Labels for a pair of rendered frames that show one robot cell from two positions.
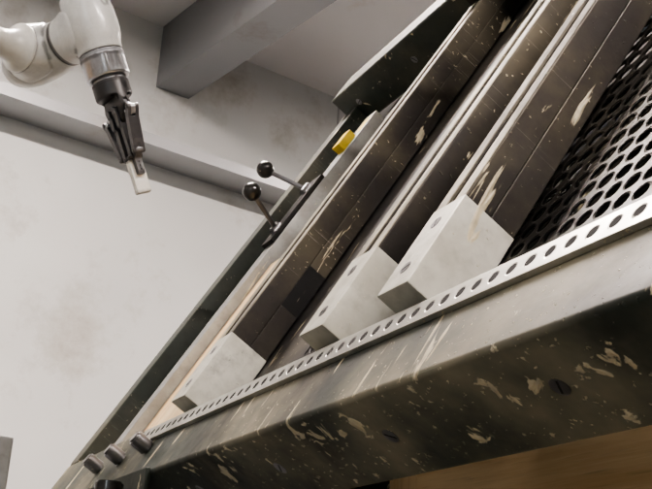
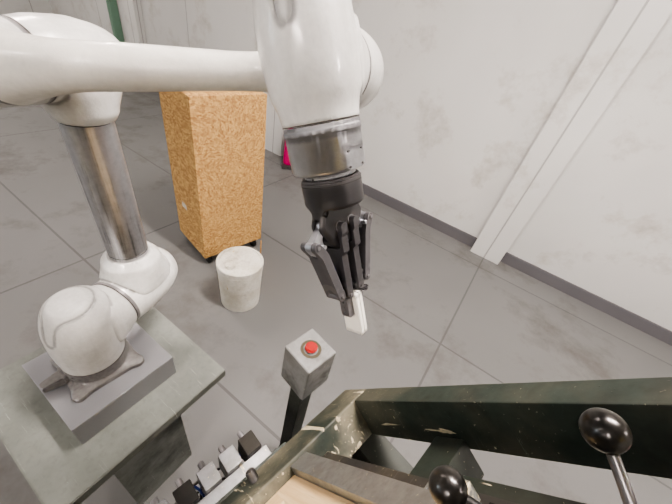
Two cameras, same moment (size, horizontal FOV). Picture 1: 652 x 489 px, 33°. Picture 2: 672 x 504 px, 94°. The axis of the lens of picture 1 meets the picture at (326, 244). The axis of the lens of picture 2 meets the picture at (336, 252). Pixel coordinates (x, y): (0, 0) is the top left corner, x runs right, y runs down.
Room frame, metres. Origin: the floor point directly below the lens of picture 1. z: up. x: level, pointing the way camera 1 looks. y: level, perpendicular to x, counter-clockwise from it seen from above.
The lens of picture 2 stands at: (1.86, 0.13, 1.80)
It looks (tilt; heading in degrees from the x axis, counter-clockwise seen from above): 38 degrees down; 62
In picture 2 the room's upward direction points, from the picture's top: 14 degrees clockwise
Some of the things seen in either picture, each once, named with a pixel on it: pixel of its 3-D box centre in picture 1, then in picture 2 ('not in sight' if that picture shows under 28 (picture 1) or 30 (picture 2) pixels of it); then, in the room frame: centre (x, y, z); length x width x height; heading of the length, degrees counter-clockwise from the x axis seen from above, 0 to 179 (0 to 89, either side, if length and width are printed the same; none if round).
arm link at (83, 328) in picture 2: not in sight; (84, 324); (1.53, 0.80, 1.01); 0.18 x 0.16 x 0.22; 54
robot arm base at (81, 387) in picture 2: not in sight; (88, 360); (1.51, 0.78, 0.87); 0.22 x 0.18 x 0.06; 31
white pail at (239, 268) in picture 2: not in sight; (241, 274); (2.03, 1.72, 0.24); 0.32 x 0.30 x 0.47; 36
